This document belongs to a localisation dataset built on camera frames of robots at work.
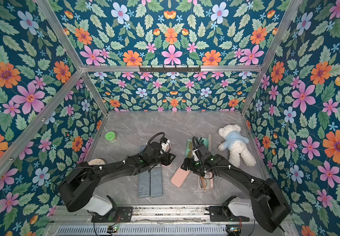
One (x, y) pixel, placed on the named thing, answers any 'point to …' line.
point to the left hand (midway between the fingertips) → (175, 155)
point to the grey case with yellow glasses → (156, 182)
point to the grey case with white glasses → (144, 185)
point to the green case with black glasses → (207, 142)
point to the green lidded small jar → (110, 136)
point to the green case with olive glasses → (189, 149)
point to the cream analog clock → (97, 161)
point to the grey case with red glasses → (142, 148)
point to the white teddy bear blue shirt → (235, 142)
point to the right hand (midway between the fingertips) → (188, 166)
